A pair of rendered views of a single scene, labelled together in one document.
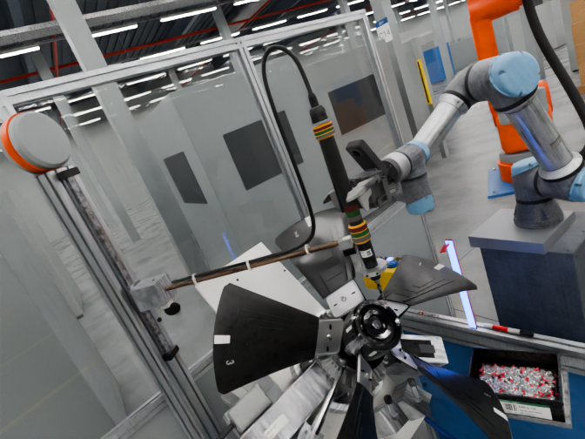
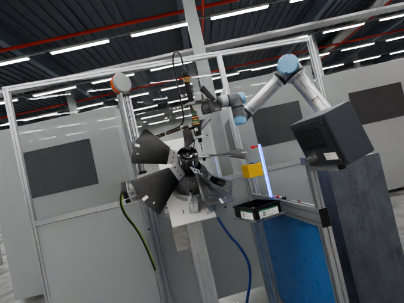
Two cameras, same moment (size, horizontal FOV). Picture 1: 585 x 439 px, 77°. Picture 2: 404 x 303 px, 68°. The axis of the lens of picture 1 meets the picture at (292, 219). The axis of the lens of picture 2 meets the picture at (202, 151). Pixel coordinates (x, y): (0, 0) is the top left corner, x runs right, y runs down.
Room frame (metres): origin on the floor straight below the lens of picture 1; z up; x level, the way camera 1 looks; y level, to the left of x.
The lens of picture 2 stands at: (-0.75, -0.93, 1.16)
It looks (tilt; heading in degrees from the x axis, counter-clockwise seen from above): 2 degrees up; 27
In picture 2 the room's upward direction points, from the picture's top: 13 degrees counter-clockwise
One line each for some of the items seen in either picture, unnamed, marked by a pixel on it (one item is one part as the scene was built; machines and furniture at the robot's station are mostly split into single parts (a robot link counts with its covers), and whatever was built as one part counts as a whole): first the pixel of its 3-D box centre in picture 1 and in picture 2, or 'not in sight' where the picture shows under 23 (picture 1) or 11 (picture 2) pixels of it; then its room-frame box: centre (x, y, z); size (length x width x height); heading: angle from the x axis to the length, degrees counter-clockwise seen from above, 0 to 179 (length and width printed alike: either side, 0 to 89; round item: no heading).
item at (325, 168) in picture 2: not in sight; (323, 166); (0.50, -0.80, 1.04); 0.24 x 0.03 x 0.03; 36
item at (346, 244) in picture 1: (362, 253); (196, 130); (0.81, -0.13, 1.35); 0.09 x 0.07 x 0.10; 71
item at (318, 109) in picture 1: (346, 192); (192, 104); (0.81, -0.14, 1.50); 0.04 x 0.04 x 0.46
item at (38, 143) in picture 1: (36, 143); (121, 83); (1.04, 0.54, 1.88); 0.17 x 0.15 x 0.16; 126
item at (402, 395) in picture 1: (409, 401); (208, 204); (0.79, -0.11, 0.91); 0.12 x 0.08 x 0.12; 36
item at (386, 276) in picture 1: (386, 274); (252, 171); (1.26, -0.25, 1.02); 0.16 x 0.10 x 0.11; 36
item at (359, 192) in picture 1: (362, 199); (194, 106); (0.78, -0.16, 1.48); 0.09 x 0.03 x 0.06; 142
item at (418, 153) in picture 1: (408, 159); (235, 100); (0.96, -0.35, 1.48); 0.11 x 0.08 x 0.09; 126
